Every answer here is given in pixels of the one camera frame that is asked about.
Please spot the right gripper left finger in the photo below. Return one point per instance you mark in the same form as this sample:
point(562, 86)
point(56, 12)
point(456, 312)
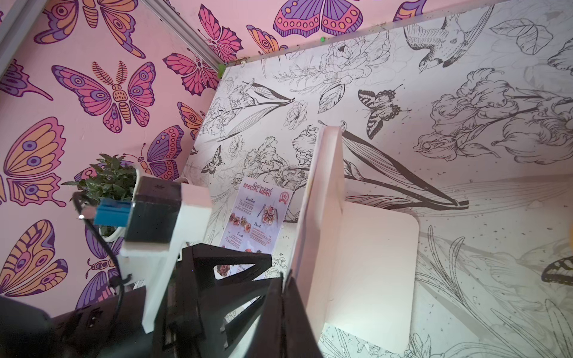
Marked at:
point(267, 340)

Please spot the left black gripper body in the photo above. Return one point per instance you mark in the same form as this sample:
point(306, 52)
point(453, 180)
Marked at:
point(28, 331)

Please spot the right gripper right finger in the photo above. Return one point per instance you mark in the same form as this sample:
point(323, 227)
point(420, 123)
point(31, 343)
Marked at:
point(298, 338)

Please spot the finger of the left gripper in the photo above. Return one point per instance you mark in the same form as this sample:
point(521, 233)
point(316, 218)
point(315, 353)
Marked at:
point(228, 312)
point(201, 268)

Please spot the clear acrylic menu holder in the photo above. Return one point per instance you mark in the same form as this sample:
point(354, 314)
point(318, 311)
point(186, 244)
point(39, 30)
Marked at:
point(354, 264)

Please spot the old menu sheet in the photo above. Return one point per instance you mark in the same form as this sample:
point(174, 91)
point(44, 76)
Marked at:
point(255, 221)

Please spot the white potted green plant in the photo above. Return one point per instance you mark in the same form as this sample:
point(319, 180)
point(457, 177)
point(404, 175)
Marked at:
point(111, 177)

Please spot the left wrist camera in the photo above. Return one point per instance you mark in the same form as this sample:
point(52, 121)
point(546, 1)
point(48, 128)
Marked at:
point(160, 220)

